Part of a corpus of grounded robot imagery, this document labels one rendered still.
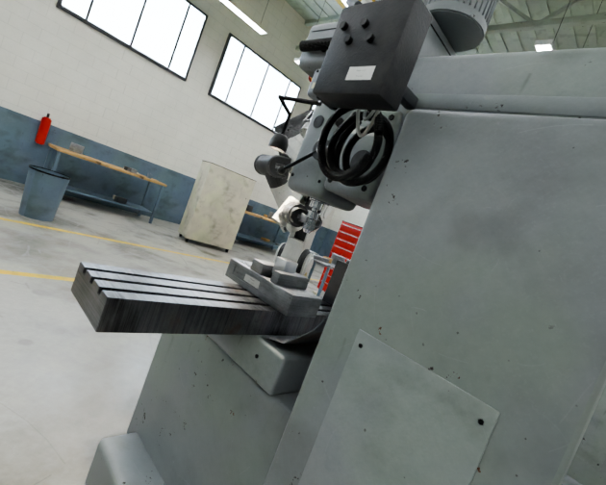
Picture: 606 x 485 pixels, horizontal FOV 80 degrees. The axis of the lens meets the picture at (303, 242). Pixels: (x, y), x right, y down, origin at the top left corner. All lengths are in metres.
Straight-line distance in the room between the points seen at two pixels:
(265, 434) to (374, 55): 0.99
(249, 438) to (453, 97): 1.07
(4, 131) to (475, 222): 8.12
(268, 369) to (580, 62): 1.02
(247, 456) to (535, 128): 1.07
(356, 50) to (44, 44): 7.85
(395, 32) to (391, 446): 0.81
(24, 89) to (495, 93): 8.00
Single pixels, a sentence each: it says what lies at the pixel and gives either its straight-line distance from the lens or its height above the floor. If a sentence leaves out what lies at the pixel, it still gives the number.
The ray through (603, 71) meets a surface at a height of 1.70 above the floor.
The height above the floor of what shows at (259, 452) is 0.58.
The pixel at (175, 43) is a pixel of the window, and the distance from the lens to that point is 9.17.
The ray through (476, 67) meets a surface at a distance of 1.05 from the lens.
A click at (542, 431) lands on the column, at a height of 1.06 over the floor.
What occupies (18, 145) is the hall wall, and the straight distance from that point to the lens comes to 8.45.
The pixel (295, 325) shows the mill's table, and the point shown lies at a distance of 1.25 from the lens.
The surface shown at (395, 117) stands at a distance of 1.07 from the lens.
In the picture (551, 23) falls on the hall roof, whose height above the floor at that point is 5.42.
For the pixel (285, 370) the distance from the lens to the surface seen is 1.09.
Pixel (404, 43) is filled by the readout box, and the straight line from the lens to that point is 0.85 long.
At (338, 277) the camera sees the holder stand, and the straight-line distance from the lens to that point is 1.55.
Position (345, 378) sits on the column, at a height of 0.94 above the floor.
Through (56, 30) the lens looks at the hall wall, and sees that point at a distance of 8.59.
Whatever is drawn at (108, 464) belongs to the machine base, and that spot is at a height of 0.18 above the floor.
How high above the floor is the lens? 1.23
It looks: 4 degrees down
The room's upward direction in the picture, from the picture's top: 21 degrees clockwise
